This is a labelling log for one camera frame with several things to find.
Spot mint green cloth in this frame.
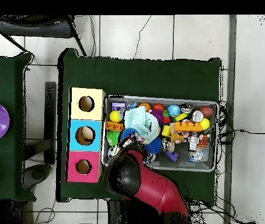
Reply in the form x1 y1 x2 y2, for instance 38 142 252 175
124 106 161 144

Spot wooden box three holes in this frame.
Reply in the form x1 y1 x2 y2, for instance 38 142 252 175
65 87 107 183

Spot silver mesh bin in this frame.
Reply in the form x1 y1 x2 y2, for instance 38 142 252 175
101 94 219 173

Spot plain yellow ball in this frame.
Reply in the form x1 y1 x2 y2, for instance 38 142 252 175
109 110 122 123

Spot orange wheeled toy brick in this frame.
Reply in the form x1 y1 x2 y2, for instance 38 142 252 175
105 120 124 132

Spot orange toy basketball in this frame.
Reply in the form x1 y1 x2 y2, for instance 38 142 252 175
138 102 152 112

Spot green spiky rubber ball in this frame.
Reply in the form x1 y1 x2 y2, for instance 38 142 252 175
106 129 121 148

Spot purple spiky monster toy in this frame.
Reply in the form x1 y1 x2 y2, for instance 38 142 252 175
149 108 164 124

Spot silver printed drink can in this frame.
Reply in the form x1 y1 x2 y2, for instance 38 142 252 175
162 137 176 153

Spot dark green table cloth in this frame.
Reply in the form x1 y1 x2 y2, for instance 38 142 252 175
0 52 34 201
57 48 222 202

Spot orange studded toy brick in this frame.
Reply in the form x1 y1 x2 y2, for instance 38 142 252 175
173 121 203 132

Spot black upright panel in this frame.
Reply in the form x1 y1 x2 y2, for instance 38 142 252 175
44 81 57 165

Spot black chair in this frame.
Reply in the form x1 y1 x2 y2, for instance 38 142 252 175
0 15 88 57

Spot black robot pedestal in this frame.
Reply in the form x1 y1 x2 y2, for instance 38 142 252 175
106 199 163 224

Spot black floor cable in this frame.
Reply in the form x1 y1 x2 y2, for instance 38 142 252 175
217 100 265 145

